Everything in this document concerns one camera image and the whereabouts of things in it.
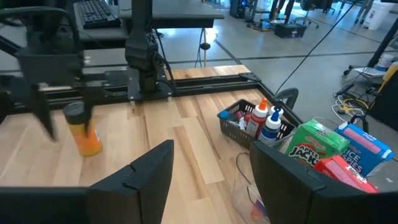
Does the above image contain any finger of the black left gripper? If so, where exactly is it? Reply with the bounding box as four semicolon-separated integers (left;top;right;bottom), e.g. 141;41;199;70
81;85;95;135
29;84;59;142

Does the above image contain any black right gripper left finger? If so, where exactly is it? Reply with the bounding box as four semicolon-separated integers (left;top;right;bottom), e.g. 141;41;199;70
86;139;175;224

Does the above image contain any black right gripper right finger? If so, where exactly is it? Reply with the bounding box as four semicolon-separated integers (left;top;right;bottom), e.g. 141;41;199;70
249;140;326;224

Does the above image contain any black lid spice jar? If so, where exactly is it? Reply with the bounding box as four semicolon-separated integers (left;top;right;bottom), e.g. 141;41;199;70
62;101;103;157

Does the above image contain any green cereal box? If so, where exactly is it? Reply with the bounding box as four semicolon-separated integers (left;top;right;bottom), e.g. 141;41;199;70
284;118;351;169

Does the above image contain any red-cap bottle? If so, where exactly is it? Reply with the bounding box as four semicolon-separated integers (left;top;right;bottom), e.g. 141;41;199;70
245;97;269;138

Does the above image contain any small red dropper bottle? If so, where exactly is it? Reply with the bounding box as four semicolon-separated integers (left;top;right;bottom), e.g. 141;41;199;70
235;111;252;131

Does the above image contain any blue gel tube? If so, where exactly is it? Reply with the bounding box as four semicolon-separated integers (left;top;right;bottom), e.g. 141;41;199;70
218;110;239;124

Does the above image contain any blue cereal box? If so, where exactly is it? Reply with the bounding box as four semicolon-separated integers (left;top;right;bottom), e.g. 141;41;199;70
334;121;396;178

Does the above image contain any clear plastic bin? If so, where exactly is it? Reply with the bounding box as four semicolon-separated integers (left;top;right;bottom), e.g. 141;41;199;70
231;116;397;224

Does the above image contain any black keyboard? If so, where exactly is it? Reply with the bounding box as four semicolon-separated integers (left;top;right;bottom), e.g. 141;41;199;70
75;0;123;30

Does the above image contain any black mesh basket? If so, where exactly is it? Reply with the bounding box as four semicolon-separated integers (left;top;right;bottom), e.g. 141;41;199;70
216;98;297;151

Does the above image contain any black floor box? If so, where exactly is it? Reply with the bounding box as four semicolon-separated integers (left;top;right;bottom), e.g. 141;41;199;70
274;22;308;39

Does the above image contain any white bucket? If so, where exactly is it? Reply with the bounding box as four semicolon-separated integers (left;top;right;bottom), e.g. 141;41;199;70
361;0;396;31

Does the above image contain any white cable bundle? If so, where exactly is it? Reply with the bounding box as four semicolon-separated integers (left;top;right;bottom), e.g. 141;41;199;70
330;94;365;118

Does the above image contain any coiled black cable loop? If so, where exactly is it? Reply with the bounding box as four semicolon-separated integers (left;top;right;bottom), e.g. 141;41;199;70
349;113;370;134

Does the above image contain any black floor cable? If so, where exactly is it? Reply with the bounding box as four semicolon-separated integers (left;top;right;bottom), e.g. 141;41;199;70
274;0;358;110

